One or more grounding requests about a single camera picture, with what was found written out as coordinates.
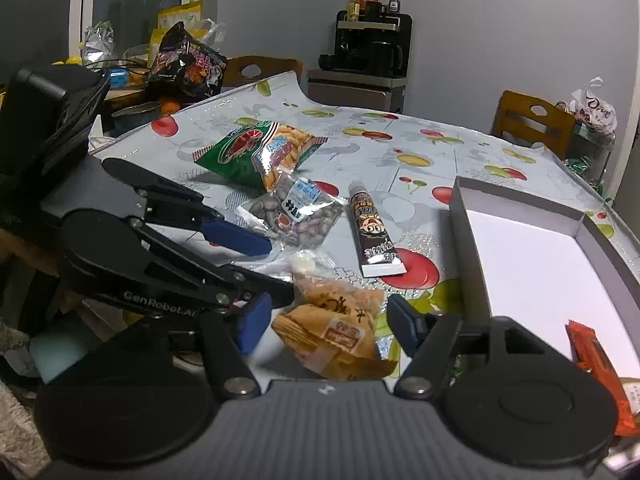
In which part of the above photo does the beige packet with white label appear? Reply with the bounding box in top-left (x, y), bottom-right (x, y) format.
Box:
top-left (617, 377), bottom-right (640, 418)

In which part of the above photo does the green shrimp snack bag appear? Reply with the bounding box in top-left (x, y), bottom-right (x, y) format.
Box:
top-left (194, 121), bottom-right (328, 193)

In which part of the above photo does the yellow bag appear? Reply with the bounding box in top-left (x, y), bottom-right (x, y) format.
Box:
top-left (150, 0), bottom-right (205, 68)

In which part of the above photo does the grey fuzzy cloth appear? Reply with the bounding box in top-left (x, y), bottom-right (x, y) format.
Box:
top-left (0, 375), bottom-right (51, 480)

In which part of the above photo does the yellow crispy snack packet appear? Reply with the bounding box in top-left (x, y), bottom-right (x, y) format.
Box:
top-left (271, 252), bottom-right (400, 381)

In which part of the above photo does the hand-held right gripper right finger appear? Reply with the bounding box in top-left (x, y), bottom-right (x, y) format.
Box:
top-left (386, 294), bottom-right (576, 401)

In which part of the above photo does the wooden chair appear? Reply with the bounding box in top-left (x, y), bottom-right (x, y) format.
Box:
top-left (491, 90), bottom-right (577, 161)
top-left (222, 56), bottom-right (304, 92)

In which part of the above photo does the clear sunflower seed packet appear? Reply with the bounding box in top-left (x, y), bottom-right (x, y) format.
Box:
top-left (235, 176), bottom-right (348, 251)

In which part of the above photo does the black snack tube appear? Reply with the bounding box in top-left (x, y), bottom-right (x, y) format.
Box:
top-left (348, 182), bottom-right (408, 278)

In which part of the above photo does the orange snack packet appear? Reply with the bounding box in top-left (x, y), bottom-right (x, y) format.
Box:
top-left (565, 319), bottom-right (638, 437)

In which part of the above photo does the metal pot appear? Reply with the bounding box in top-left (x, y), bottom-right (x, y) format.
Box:
top-left (111, 101), bottom-right (162, 133)

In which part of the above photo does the grey cabinet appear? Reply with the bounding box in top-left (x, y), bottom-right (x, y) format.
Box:
top-left (306, 69), bottom-right (406, 115)

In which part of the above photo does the crinkled silver bag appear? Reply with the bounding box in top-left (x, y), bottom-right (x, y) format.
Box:
top-left (80, 21), bottom-right (116, 66)

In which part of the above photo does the grey cardboard box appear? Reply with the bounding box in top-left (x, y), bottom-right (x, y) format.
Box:
top-left (447, 176), bottom-right (640, 411)

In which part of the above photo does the window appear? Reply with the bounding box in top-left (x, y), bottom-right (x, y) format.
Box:
top-left (70, 0), bottom-right (221, 66)

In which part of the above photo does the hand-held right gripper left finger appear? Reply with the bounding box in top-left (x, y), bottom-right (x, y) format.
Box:
top-left (197, 292), bottom-right (275, 400)

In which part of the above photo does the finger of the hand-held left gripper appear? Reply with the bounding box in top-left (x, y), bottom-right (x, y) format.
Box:
top-left (101, 157), bottom-right (273, 261)
top-left (115, 215), bottom-right (297, 326)

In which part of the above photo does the light blue cushion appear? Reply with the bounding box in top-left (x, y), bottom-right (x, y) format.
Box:
top-left (29, 312), bottom-right (108, 386)

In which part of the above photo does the black noodle bag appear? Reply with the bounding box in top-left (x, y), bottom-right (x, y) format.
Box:
top-left (146, 22), bottom-right (228, 98)

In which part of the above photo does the clear plastic bag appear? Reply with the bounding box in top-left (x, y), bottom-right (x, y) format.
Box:
top-left (192, 17), bottom-right (228, 53)

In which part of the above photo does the black coffee machine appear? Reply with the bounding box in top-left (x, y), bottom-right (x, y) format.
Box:
top-left (319, 7), bottom-right (415, 78)

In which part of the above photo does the white plastic bag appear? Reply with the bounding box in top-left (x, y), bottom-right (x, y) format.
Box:
top-left (567, 77), bottom-right (618, 136)

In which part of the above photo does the fruit print tablecloth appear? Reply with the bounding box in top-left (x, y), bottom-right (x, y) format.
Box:
top-left (87, 70), bottom-right (640, 391)

